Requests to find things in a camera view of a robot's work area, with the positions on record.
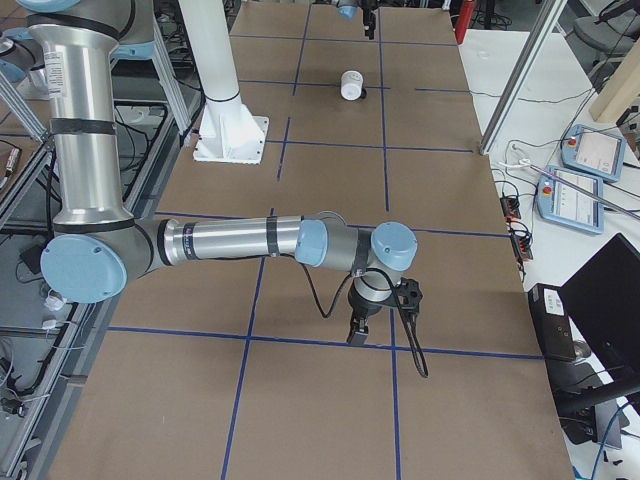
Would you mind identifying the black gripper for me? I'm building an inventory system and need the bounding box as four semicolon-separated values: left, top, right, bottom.
346;280;396;345
361;0;376;40

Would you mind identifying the white smiley mug black handle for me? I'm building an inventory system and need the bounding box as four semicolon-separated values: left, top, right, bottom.
340;70;367;101

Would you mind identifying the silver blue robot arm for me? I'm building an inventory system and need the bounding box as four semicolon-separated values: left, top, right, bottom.
25;1;421;345
315;0;379;40

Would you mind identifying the red fire extinguisher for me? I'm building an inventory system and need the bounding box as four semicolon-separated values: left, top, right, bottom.
454;0;476;45

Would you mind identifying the brown paper table cover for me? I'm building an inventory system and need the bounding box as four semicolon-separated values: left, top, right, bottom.
49;3;572;479

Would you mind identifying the orange black connector block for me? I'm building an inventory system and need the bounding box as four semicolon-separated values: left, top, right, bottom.
510;231;533;262
500;195;521;221

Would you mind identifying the black box on desk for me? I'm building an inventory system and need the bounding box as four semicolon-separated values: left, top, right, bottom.
527;283;576;362

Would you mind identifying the near blue teach pendant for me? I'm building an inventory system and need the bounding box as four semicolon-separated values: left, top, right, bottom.
536;166;604;234

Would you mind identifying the blue teach pendant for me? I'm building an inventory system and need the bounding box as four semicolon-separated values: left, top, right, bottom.
561;124;625;183
536;166;604;234

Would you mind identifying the grey office chair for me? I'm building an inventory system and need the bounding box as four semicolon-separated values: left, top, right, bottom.
573;1;639;65

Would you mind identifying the black computer monitor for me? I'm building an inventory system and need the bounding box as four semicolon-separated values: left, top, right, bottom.
556;233;639;416

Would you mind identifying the far blue teach pendant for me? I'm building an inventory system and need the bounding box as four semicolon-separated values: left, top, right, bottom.
561;124;625;183

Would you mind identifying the wooden beam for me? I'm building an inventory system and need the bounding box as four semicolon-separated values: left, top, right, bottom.
589;41;640;123

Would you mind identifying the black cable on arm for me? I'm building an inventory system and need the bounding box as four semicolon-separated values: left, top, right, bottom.
297;259;431;380

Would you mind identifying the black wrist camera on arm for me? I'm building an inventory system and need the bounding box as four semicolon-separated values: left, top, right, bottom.
395;277;423;315

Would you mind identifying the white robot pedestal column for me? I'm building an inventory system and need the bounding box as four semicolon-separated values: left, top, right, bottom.
179;0;269;164

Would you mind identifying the aluminium frame post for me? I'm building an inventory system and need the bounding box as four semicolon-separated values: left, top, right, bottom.
479;0;568;155

